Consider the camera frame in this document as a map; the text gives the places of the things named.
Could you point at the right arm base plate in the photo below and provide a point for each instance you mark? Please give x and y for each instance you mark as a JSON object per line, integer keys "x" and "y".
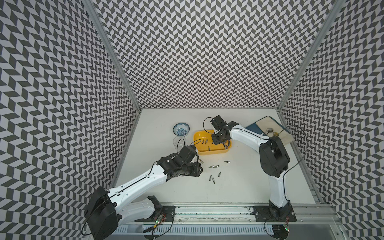
{"x": 285, "y": 214}

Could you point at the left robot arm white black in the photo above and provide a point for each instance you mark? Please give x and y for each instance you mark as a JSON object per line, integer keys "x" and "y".
{"x": 108, "y": 209}

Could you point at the teal blue tray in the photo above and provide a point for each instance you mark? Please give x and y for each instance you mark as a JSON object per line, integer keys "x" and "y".
{"x": 255, "y": 127}

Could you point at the beige cloth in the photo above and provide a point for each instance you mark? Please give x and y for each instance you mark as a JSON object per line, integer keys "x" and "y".
{"x": 286, "y": 138}

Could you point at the blue white patterned bowl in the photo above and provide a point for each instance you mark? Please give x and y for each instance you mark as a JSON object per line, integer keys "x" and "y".
{"x": 181, "y": 129}

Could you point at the yellow plastic storage box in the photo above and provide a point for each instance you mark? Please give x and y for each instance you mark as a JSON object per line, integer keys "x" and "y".
{"x": 203, "y": 148}

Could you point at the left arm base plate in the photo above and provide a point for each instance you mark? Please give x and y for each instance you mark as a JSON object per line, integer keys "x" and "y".
{"x": 168, "y": 213}

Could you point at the aluminium front rail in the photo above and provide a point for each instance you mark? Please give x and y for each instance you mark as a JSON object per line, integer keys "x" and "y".
{"x": 230, "y": 213}

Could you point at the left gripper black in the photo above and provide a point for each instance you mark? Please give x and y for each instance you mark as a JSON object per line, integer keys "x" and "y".
{"x": 196, "y": 172}

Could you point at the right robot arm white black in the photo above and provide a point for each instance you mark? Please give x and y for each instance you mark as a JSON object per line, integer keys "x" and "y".
{"x": 274, "y": 160}

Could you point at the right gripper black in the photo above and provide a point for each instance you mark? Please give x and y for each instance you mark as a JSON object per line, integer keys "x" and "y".
{"x": 215, "y": 141}

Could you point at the clear plastic cup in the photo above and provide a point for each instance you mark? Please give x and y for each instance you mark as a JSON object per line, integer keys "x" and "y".
{"x": 179, "y": 141}

